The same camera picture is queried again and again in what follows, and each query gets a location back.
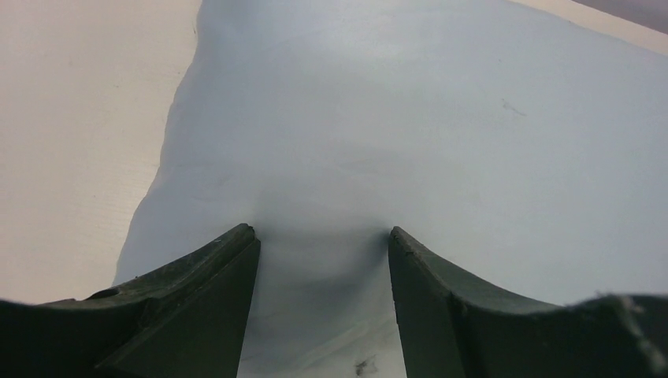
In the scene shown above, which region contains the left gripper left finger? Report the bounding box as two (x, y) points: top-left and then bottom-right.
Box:
(1, 224), (261, 377)

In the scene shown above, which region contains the light blue pillowcase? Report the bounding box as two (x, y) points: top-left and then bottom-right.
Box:
(114, 1), (667, 377)

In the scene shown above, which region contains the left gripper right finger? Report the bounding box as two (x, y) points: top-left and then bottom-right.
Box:
(388, 228), (667, 377)

